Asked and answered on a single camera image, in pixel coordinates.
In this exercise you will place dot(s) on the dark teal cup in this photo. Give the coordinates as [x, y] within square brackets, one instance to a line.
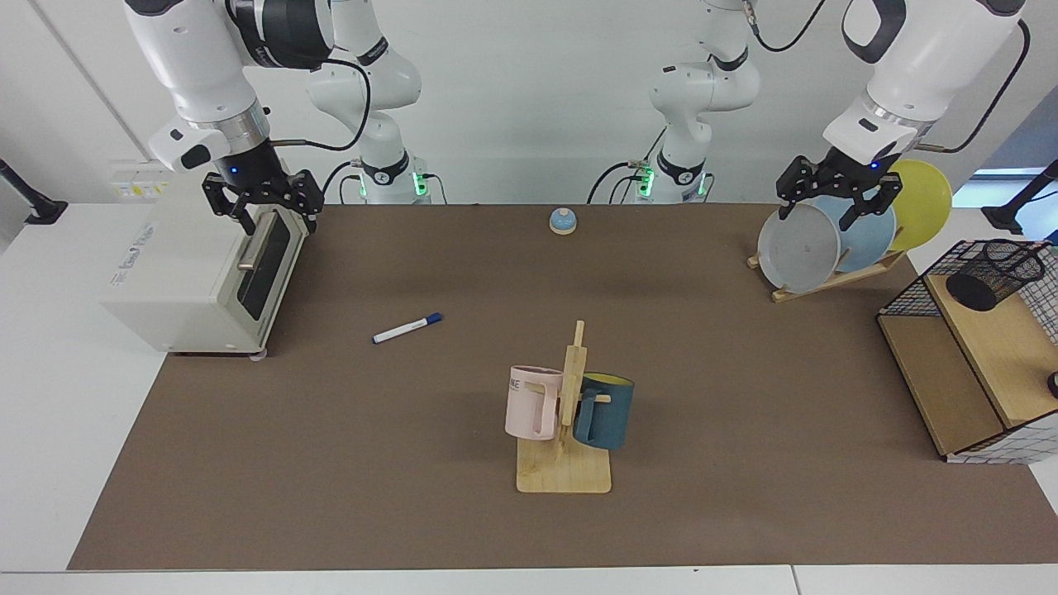
[607, 413]

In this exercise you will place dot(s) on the white wall socket strip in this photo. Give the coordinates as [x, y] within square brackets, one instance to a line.
[140, 182]

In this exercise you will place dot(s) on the pale toaster oven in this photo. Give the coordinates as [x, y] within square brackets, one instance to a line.
[178, 273]

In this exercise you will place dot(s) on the black mesh pen holder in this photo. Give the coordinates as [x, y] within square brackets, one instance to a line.
[992, 277]

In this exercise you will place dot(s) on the small blue round bell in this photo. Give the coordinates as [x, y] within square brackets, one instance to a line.
[564, 221]

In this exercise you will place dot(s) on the white marker with blue cap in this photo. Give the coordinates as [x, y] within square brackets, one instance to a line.
[403, 330]

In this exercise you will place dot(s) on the pink cup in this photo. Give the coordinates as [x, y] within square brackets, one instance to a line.
[529, 405]

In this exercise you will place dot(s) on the light blue plate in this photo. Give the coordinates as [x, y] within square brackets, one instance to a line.
[872, 240]

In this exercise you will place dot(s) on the black clamp stand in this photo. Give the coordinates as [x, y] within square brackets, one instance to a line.
[1012, 216]
[33, 207]

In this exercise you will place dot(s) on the grey plate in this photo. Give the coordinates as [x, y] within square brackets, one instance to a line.
[798, 252]

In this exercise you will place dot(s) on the yellow plate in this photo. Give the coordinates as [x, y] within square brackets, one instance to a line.
[926, 202]

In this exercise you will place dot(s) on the wooden plate rack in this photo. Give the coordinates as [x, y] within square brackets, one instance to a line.
[826, 283]

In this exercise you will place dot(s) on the brown table cloth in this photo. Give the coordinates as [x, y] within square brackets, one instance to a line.
[372, 463]

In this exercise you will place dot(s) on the wooden cup stand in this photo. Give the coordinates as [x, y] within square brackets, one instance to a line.
[570, 471]

